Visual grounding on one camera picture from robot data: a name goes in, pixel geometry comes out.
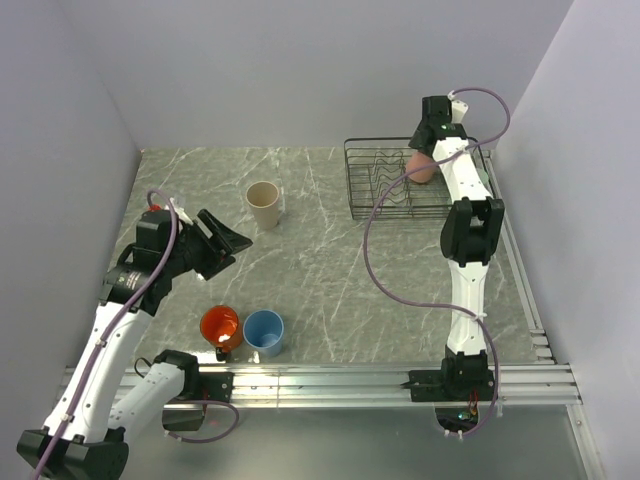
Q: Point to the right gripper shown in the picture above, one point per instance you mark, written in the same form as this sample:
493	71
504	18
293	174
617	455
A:
414	143

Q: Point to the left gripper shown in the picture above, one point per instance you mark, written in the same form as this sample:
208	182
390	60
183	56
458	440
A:
217	258

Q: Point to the salmon pink plastic cup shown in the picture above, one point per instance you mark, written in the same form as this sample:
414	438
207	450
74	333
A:
421	168

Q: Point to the beige plastic cup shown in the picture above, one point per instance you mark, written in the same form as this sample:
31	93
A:
263	200

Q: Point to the tall green plastic cup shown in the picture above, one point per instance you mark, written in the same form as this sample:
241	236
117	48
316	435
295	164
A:
484	177

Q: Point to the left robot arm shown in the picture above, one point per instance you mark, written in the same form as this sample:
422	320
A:
89	432

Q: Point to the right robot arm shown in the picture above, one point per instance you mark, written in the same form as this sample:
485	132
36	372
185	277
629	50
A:
468	240

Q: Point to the orange glass mug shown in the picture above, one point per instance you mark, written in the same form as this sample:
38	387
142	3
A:
221	327

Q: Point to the blue plastic cup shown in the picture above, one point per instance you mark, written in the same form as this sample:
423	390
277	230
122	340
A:
263	330

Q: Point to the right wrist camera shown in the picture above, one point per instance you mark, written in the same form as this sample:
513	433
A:
458	108

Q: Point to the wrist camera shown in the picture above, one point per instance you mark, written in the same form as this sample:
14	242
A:
176	206
458	108

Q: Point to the black wire dish rack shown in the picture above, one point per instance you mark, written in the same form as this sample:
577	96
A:
376	172

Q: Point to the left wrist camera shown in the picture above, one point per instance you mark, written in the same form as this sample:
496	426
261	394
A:
176	206

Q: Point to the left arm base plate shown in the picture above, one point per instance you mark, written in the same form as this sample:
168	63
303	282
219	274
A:
203	398

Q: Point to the aluminium mounting rail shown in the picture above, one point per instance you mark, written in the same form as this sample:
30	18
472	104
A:
379	385

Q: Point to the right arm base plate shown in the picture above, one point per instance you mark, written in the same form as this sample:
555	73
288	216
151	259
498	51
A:
435	392

